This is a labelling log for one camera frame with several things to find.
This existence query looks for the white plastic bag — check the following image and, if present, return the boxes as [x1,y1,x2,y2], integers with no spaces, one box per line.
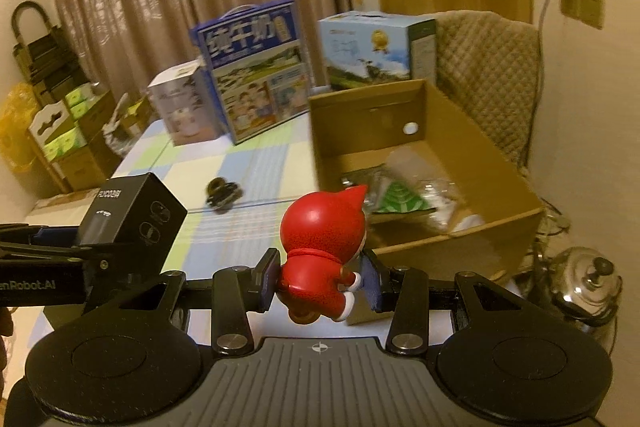
[102,93,135,156]

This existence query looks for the white appliance box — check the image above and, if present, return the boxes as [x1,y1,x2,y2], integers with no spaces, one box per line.
[146,59,227,146]

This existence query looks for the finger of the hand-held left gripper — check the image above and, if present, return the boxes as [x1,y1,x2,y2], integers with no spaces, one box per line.
[0,243,112,275]
[0,223,83,248]

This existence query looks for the flat cardboard box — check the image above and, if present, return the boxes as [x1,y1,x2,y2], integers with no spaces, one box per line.
[30,188,101,220]

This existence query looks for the clear plastic package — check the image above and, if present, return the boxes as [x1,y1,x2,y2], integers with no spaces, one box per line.
[385,149,473,230]

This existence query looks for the black arched handle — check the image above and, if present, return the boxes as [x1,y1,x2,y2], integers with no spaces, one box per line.
[11,2,52,54]

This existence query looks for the stainless steel kettle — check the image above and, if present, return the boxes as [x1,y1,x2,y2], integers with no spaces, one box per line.
[544,247,624,334]

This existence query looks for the stack of brown cardboard boxes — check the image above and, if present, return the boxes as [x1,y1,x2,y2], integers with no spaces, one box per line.
[50,89,157,192]

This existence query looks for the brown cardboard box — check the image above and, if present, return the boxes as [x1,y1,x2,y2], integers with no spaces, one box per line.
[307,79,546,325]

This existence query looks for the blue cartoon print carton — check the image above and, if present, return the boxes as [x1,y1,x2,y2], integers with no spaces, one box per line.
[190,0,312,145]

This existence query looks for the red cartoon figurine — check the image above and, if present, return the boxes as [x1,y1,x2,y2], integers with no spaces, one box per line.
[276,185,369,324]

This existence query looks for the small black round object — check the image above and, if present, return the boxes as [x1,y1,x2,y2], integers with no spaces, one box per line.
[206,177,244,211]

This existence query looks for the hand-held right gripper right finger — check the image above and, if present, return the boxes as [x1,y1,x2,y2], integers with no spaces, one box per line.
[362,252,541,355]

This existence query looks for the wall socket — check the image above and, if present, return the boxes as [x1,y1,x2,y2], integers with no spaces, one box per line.
[558,0,605,30]

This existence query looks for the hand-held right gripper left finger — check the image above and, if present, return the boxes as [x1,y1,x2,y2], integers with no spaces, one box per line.
[102,249,281,355]

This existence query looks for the black product box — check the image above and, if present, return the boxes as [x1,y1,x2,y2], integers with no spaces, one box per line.
[77,173,188,280]

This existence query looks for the silver green leaf foil bag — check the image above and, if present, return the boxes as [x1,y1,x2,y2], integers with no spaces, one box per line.
[367,167,437,215]

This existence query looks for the yellow plastic bag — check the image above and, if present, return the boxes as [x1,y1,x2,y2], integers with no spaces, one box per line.
[0,82,40,174]

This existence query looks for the quilted chair cover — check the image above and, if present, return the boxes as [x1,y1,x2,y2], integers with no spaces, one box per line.
[434,10,544,168]

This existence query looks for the light blue milk carton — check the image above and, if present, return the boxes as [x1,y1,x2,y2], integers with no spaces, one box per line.
[318,11,438,92]

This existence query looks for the grey power cable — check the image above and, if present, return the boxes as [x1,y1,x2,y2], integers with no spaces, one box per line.
[520,0,568,168]

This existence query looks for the stack of dark boxes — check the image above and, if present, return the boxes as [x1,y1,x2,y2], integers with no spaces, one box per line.
[12,26,87,104]

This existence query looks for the white carton with handle cutout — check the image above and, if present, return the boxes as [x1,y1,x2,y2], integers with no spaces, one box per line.
[27,101,87,158]

